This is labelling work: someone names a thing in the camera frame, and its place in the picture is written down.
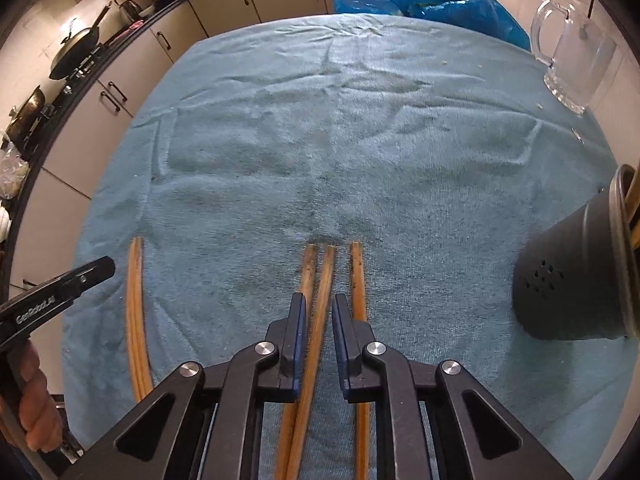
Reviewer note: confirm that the dark grey utensil holder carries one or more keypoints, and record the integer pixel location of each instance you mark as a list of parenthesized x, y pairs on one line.
[(565, 270)]

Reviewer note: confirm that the beige lower cabinets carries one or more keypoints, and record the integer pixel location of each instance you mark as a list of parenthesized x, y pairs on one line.
[(225, 5)]

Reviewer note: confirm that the clear glass mug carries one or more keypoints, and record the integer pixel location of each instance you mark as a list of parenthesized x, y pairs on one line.
[(580, 60)]

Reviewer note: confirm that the black kitchen countertop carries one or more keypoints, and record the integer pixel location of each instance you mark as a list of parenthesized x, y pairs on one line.
[(165, 7)]

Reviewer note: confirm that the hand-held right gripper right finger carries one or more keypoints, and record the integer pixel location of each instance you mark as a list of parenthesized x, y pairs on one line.
[(337, 350)]

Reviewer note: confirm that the steel kettle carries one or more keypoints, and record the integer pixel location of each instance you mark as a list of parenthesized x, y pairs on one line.
[(130, 10)]

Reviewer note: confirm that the blue towel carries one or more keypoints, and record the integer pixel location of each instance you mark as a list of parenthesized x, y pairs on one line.
[(350, 135)]

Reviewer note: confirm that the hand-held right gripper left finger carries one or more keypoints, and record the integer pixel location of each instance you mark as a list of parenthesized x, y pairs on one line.
[(302, 345)]

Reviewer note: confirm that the dark cooking pot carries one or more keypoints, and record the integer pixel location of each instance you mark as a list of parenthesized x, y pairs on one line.
[(27, 115)]

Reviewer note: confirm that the person's left hand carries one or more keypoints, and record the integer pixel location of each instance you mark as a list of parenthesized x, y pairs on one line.
[(40, 410)]

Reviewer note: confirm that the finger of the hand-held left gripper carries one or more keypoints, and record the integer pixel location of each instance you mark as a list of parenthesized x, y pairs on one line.
[(90, 272)]

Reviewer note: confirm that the pink cloth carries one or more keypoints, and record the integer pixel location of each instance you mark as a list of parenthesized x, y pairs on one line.
[(136, 25)]

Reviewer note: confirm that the clear plastic bag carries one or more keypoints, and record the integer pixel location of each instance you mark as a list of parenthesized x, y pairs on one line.
[(12, 170)]

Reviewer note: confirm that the steel wok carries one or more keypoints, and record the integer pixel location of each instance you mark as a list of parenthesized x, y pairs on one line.
[(75, 45)]

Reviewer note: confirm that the gas stove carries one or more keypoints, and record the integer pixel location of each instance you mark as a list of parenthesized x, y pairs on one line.
[(82, 72)]

